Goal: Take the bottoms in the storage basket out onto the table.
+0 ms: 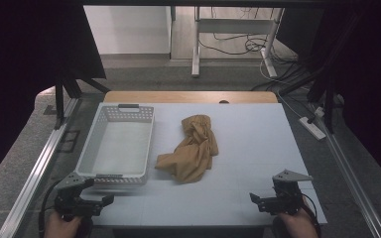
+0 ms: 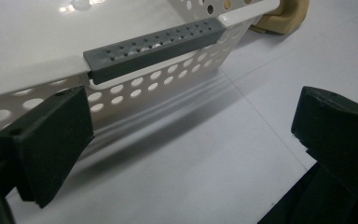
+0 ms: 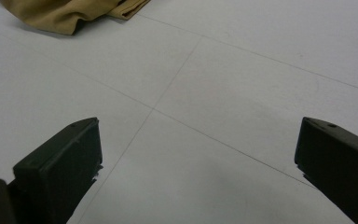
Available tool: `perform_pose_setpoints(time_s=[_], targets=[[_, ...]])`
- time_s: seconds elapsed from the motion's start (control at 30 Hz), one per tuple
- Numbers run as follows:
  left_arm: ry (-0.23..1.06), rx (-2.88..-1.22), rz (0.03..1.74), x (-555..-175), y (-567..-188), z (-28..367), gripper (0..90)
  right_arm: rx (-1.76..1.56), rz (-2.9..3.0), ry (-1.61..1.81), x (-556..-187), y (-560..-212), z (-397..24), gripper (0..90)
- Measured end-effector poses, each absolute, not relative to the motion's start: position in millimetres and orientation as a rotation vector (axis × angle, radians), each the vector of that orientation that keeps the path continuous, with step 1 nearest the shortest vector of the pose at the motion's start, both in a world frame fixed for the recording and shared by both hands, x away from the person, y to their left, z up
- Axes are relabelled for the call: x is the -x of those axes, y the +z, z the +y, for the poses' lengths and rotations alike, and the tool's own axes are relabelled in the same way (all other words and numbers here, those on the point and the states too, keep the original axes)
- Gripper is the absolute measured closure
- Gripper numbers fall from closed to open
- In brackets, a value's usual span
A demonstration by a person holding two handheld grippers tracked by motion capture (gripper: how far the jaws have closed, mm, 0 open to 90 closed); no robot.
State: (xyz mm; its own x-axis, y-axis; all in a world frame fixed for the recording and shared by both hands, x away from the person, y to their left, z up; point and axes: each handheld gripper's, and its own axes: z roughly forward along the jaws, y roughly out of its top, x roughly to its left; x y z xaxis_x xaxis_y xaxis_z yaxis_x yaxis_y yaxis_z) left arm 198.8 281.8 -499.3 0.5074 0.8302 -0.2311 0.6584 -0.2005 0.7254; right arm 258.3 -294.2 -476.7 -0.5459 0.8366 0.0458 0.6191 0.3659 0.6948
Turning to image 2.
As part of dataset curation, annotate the tan cloth garment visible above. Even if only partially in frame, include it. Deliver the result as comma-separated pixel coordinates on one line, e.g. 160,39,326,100
249,0,310,35

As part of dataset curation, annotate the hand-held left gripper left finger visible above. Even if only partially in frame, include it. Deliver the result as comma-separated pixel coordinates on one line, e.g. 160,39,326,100
0,85,95,209

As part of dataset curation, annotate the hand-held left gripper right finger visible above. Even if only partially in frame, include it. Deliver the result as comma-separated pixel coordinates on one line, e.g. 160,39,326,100
290,85,358,201

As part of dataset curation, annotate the white perforated plastic basket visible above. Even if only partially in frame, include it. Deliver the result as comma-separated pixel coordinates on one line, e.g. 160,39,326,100
0,0,282,147

